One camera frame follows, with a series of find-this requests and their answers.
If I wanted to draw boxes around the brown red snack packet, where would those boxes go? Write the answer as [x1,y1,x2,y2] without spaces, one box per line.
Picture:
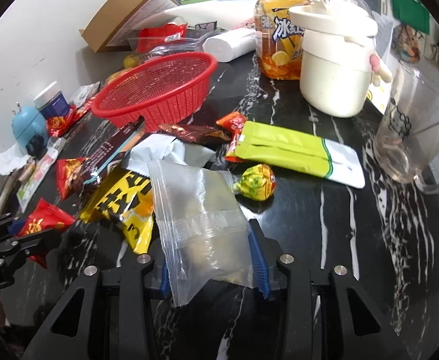
[159,124,231,145]

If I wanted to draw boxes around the clear zip bag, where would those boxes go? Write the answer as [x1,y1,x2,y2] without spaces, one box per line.
[148,160,254,307]

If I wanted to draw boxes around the dark brown chocolate bar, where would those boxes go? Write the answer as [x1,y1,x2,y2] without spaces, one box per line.
[72,116,146,199]

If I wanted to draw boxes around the yellow black snack bag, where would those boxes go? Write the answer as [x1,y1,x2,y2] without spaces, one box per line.
[79,166,154,254]

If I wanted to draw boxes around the small red candy packet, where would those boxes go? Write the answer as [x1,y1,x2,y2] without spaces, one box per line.
[56,157,86,201]

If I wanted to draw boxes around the white lid blue jar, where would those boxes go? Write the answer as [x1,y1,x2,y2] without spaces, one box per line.
[33,81,71,119]

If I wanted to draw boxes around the red long snack packet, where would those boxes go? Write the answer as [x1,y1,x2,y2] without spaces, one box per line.
[47,96,95,137]

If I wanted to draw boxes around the cardboard box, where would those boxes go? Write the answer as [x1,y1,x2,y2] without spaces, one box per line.
[80,0,178,53]

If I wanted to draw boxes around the white tissue roll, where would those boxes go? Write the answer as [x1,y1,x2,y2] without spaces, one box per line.
[202,28,256,63]

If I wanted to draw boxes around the red plastic basket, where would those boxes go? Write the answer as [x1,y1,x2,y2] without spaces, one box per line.
[92,52,218,133]

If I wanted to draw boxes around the lemon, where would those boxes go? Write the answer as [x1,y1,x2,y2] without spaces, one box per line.
[122,54,143,69]

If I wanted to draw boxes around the cream lidded pot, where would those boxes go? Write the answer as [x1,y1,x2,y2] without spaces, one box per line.
[289,0,393,118]

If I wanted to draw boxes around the large red snack packet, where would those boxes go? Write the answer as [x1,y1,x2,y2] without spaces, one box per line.
[16,197,76,269]

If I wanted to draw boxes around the yellow green candy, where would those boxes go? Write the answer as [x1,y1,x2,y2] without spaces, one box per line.
[232,164,276,202]

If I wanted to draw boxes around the glass mug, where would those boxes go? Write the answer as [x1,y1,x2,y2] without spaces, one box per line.
[373,61,439,194]

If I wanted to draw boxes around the iced tea bottle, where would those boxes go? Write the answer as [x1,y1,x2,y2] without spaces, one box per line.
[254,0,308,80]

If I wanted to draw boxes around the green white pouch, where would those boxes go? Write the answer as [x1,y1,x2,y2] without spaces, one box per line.
[234,121,365,189]

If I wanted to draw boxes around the blue round gadget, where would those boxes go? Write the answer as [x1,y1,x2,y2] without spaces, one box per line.
[11,102,49,158]

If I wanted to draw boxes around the orange red candy packet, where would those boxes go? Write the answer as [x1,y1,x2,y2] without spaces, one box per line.
[216,111,247,164]

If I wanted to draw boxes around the green white sticker packet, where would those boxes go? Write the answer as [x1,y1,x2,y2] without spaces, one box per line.
[17,137,66,214]

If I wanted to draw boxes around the silver white snack bag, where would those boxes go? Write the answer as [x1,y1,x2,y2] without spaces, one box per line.
[121,134,215,177]

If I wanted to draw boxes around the red bag in clear box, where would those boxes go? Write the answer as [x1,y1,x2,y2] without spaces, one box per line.
[136,23,187,54]

